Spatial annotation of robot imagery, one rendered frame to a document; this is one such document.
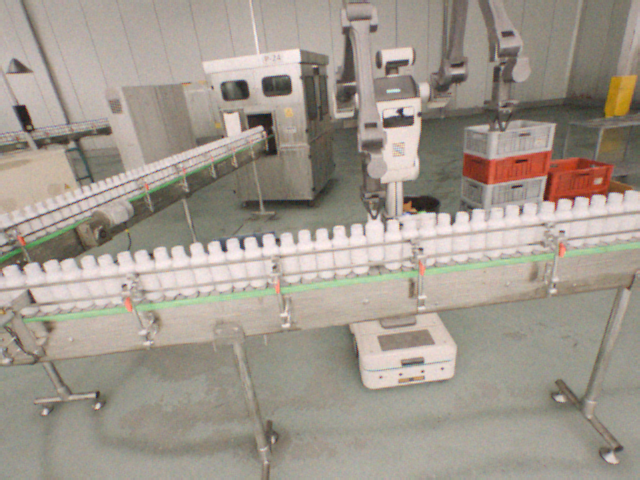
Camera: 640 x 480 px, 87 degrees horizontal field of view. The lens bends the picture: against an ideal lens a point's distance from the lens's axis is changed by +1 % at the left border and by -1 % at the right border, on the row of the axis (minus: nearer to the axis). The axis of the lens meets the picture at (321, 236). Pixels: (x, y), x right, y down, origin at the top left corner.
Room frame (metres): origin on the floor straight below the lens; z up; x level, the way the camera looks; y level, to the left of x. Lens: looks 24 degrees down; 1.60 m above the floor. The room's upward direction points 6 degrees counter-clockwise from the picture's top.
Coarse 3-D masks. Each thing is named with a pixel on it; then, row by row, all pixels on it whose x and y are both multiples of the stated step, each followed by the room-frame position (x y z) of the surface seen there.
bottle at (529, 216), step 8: (528, 208) 1.02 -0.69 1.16; (536, 208) 1.02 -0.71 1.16; (520, 216) 1.04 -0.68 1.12; (528, 216) 1.02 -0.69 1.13; (536, 216) 1.02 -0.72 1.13; (520, 232) 1.02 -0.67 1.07; (528, 232) 1.01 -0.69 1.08; (536, 232) 1.01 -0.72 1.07; (520, 240) 1.02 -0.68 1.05; (528, 240) 1.01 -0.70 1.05; (520, 248) 1.02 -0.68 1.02; (528, 248) 1.00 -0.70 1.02
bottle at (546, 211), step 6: (546, 204) 1.05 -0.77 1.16; (552, 204) 1.03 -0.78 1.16; (540, 210) 1.04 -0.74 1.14; (546, 210) 1.02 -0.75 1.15; (552, 210) 1.01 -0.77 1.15; (540, 216) 1.02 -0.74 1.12; (546, 216) 1.01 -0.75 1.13; (552, 216) 1.01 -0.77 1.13; (540, 222) 1.02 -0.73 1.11; (540, 228) 1.01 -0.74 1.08; (540, 234) 1.01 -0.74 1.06; (534, 246) 1.02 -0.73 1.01; (540, 246) 1.01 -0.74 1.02
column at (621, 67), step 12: (636, 0) 8.24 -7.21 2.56; (636, 12) 8.17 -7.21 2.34; (636, 24) 8.12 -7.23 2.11; (624, 36) 8.34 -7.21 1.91; (636, 36) 8.24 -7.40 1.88; (624, 48) 8.27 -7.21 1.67; (636, 48) 8.20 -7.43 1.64; (624, 60) 8.20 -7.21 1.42; (636, 60) 8.13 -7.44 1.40; (624, 72) 8.13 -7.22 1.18
